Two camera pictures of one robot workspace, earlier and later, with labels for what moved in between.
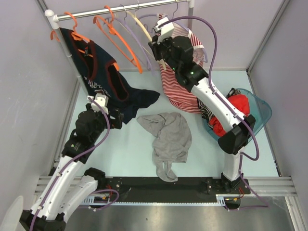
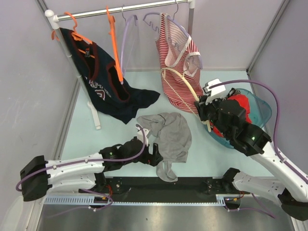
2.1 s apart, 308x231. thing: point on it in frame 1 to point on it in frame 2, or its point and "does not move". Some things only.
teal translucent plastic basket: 261,110 does not move
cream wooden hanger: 160,62 to 171,69
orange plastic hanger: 116,39 to 111,32
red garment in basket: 241,103 does not move
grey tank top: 172,141 does not move
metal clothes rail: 51,18 does not move
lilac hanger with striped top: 174,22 to 181,26
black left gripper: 116,122 to 151,159
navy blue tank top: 100,75 does not move
